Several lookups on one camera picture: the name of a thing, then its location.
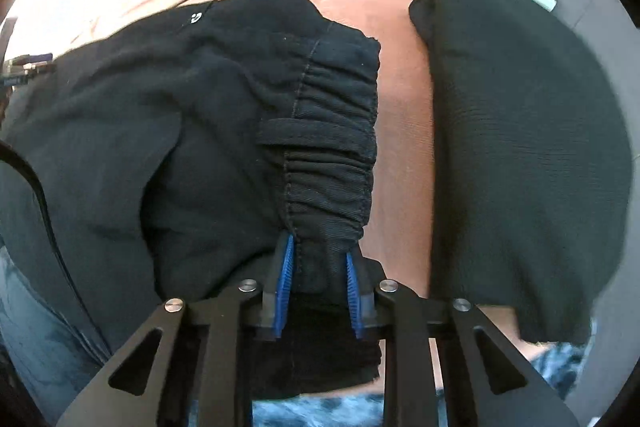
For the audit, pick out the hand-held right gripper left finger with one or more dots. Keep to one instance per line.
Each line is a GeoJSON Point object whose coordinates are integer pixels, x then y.
{"type": "Point", "coordinates": [285, 287]}

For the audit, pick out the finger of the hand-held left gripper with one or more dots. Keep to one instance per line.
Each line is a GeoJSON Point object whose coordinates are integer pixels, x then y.
{"type": "Point", "coordinates": [25, 68]}

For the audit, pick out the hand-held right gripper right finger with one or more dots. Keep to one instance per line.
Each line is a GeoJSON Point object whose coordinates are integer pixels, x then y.
{"type": "Point", "coordinates": [354, 297]}

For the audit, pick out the long black pants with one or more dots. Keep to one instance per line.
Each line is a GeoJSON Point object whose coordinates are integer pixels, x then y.
{"type": "Point", "coordinates": [175, 132]}

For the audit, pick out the folded black pants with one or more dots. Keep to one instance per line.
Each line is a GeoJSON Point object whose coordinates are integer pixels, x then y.
{"type": "Point", "coordinates": [525, 132]}

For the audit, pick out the orange blanket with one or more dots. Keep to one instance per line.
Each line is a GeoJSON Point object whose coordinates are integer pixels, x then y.
{"type": "Point", "coordinates": [400, 157]}

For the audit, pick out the person's right leg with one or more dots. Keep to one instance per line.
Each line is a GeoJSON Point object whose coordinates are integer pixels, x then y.
{"type": "Point", "coordinates": [40, 317]}

